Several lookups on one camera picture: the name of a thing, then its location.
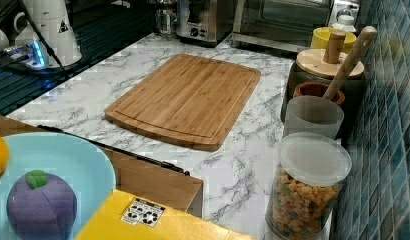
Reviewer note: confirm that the wooden pestle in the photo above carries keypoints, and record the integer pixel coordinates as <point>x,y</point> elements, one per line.
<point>332,53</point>

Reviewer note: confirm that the clear jar of cereal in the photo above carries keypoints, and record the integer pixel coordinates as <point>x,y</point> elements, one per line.
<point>307,182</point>

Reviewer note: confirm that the purple plush plum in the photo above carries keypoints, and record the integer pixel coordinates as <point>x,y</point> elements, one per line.
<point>41,206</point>

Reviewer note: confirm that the stainless steel toaster oven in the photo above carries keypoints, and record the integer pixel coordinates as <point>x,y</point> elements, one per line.
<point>280,24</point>

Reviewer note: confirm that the yellow cup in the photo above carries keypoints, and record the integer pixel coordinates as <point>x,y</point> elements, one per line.
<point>321,37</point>

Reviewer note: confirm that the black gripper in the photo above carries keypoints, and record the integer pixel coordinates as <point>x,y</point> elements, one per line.
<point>195,9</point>

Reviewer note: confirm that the frosted plastic cup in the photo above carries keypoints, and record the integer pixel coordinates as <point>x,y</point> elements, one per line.
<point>313,114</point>

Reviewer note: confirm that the yellow box with sticker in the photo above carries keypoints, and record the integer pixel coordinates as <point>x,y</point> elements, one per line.
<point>124,216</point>

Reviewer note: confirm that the bamboo cutting board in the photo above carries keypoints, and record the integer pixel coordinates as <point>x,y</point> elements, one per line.
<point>189,101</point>

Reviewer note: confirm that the glass jar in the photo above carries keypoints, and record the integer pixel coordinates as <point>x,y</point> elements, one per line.
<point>166,13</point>

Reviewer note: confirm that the light blue plate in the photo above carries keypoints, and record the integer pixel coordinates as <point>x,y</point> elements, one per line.
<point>84,166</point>

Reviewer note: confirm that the brown ceramic pot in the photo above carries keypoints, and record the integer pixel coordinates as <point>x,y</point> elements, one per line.
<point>317,89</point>

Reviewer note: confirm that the white bottle with cap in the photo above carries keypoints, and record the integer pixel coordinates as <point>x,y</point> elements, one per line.
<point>345,23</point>

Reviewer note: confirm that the dark jar with wooden lid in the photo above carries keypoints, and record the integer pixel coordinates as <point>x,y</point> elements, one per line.
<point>310,66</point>

